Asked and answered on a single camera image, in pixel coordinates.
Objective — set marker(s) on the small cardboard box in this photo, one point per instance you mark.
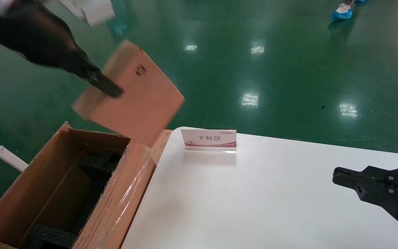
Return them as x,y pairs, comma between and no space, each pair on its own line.
140,103

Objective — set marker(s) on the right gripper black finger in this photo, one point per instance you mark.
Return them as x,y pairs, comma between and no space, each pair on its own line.
385,185

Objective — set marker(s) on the white acrylic table sign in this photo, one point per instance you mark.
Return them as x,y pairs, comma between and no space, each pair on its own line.
207,138

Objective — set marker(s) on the white pipe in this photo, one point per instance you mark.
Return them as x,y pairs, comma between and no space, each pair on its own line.
2,151

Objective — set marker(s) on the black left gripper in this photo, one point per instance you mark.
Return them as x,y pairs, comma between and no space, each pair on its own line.
36,34

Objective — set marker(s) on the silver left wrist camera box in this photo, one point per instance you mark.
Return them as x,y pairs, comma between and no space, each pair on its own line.
93,10

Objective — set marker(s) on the large open cardboard box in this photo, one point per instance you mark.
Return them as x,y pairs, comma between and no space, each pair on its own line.
16,200

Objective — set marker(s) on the black foam insert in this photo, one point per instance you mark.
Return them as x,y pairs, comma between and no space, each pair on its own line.
52,238
98,166

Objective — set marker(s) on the blue shoe cover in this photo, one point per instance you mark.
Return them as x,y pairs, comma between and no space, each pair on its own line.
341,15

